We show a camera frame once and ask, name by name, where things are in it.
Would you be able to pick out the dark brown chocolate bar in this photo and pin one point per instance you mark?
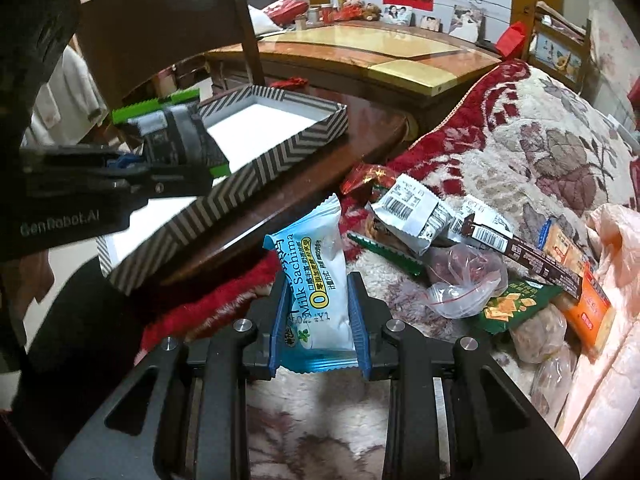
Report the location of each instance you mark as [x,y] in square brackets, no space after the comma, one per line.
[532,258]

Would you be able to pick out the plush toy figures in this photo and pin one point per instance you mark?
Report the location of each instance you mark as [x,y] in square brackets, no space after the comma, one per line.
[356,10]

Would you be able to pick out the red foil snack packet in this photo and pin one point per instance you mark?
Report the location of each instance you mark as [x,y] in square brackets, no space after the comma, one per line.
[366,180]

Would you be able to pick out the red floral blanket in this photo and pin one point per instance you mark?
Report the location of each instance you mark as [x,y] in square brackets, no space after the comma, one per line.
[522,146]

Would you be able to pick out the pink plastic bag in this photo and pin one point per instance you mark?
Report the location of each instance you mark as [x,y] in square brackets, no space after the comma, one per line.
[605,387]

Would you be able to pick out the chevron patterned white tray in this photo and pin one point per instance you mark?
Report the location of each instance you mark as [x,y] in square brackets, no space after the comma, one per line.
[263,132]

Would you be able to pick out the white barcode snack packet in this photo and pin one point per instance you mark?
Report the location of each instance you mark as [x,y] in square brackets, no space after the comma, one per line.
[420,219]

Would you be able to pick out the clear bag of plums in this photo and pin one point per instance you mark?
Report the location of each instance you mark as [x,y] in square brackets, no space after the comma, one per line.
[462,280]

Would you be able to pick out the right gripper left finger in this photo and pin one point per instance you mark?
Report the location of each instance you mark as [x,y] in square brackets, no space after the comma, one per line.
[283,305]

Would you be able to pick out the blue milk sachima packet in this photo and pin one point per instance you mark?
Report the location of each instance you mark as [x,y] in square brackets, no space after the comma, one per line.
[318,337]

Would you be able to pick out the orange cracker pack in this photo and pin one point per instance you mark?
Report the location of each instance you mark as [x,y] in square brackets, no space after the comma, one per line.
[591,317]

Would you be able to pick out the red tassel ornament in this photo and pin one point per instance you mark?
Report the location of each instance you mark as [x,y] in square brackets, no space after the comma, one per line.
[293,83]

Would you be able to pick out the green cracker snack packet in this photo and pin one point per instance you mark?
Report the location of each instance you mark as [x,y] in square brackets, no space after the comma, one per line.
[519,302]

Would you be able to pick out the grey green snack packet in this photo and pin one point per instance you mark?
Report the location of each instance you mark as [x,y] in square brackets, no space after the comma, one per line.
[172,132]

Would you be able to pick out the red gift bag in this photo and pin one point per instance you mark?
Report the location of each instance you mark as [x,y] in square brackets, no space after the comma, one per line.
[512,42]

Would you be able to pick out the clear bag of brown snacks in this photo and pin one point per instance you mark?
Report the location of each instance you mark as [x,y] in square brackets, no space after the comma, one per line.
[540,341]

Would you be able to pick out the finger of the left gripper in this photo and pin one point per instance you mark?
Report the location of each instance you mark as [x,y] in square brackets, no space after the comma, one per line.
[124,161]

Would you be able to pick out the blue cracker pack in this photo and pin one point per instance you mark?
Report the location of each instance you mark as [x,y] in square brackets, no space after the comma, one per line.
[553,242]

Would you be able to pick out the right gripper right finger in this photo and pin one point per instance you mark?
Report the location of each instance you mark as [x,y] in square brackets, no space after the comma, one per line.
[357,307]

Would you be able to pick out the wooden shelf rack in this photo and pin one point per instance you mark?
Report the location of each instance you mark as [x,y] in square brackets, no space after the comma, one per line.
[558,47]

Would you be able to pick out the framed wedding photo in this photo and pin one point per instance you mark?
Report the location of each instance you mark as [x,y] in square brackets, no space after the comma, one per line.
[467,23]

